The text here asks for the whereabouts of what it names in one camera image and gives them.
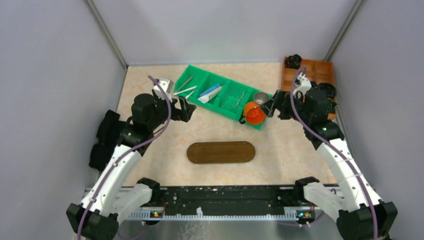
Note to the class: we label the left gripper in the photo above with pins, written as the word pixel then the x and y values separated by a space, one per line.
pixel 180 108

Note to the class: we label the grey toothbrush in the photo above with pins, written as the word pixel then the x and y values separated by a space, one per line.
pixel 187 81

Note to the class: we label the clear glass cup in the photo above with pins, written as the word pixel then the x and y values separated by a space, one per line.
pixel 231 100

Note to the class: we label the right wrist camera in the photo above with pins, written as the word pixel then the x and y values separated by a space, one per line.
pixel 301 86

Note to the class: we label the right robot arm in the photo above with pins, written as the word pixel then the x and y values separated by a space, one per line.
pixel 360 213

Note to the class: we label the orange mug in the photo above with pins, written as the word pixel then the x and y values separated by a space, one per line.
pixel 252 114

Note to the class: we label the white toothpaste tube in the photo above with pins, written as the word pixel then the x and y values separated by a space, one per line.
pixel 209 96

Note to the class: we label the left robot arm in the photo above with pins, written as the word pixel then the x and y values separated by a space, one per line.
pixel 99 214

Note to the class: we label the rolled dark sock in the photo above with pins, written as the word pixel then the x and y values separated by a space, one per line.
pixel 293 61
pixel 329 89
pixel 332 106

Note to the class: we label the steel cup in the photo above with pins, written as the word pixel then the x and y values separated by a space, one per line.
pixel 261 97

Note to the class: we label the blue toothpaste tube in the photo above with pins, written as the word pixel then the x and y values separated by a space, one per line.
pixel 210 89

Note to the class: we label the wooden compartment box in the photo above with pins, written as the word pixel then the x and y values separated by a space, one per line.
pixel 316 71

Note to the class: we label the brown oval wooden tray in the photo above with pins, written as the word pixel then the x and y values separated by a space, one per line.
pixel 221 152

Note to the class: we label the white toothbrush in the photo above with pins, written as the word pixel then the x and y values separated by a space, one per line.
pixel 185 90
pixel 189 94

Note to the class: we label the green divided plastic bin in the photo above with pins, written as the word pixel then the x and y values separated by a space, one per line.
pixel 204 79

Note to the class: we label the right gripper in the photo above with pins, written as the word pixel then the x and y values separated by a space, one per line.
pixel 279 104

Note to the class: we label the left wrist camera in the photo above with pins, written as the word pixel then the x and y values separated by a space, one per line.
pixel 166 85

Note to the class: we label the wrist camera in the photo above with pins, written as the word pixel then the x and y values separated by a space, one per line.
pixel 166 85
pixel 301 86

